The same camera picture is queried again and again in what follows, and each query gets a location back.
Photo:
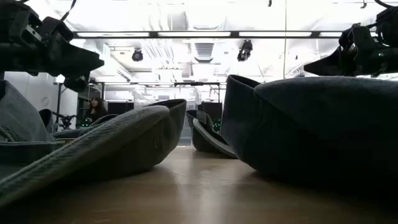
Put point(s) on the grey denim hat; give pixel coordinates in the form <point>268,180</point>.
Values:
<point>18,118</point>

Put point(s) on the black background robot arm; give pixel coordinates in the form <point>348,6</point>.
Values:
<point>65,119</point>

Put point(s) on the black ceiling spotlight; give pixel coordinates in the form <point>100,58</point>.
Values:
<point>137,55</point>

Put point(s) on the person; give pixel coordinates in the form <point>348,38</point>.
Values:
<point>94,110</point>

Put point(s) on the black overhead beam with lights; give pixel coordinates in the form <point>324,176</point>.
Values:
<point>154,34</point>

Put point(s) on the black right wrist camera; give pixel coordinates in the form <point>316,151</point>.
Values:
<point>348,35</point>

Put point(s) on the black partition screen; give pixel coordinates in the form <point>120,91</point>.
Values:
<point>119,108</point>

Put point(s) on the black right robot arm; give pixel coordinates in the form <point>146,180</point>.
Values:
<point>388,28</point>

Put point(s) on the black hanging camera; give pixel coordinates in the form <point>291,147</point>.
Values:
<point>245,50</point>

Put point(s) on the black background rig frame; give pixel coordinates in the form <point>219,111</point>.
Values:
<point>186,84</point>

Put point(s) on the silver ceiling air duct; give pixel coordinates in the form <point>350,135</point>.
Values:
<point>204,51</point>

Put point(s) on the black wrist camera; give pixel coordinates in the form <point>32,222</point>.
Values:
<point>348,35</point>
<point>57,28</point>

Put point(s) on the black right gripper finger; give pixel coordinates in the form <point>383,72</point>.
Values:
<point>329,65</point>

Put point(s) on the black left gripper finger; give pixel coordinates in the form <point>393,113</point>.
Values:
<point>77,84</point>
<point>77,60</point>

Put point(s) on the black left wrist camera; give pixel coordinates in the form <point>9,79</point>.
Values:
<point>57,28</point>

